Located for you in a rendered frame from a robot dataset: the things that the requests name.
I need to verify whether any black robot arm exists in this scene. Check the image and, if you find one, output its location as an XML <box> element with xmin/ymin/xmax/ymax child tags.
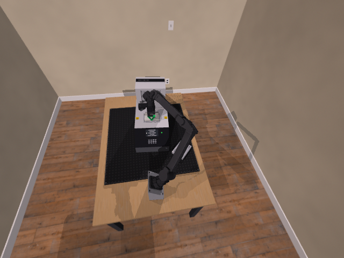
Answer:
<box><xmin>138</xmin><ymin>90</ymin><xmax>198</xmax><ymax>190</ymax></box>

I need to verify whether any grey benchtop lab instrument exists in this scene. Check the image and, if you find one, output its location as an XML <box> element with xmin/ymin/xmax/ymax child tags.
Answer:
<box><xmin>134</xmin><ymin>77</ymin><xmax>169</xmax><ymax>153</ymax></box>

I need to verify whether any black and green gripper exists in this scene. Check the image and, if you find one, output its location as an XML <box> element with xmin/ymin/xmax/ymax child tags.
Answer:
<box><xmin>147</xmin><ymin>105</ymin><xmax>155</xmax><ymax>120</ymax></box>

